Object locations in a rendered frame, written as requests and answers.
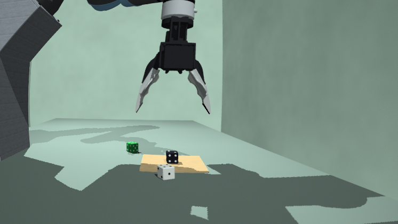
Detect black die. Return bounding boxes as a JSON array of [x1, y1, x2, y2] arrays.
[[166, 150, 178, 164]]

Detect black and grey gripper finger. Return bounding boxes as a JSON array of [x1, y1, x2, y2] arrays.
[[188, 60, 211, 114], [136, 54, 160, 113]]

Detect tan flat mat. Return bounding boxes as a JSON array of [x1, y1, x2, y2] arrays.
[[139, 155, 209, 173]]

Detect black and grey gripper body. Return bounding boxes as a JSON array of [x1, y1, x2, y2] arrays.
[[158, 16, 196, 74]]

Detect green die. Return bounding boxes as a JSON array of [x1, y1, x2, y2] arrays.
[[126, 142, 138, 153]]

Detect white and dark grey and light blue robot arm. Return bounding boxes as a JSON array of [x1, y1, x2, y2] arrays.
[[37, 0, 197, 20]]

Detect white die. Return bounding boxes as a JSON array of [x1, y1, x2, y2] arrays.
[[157, 164, 175, 180]]

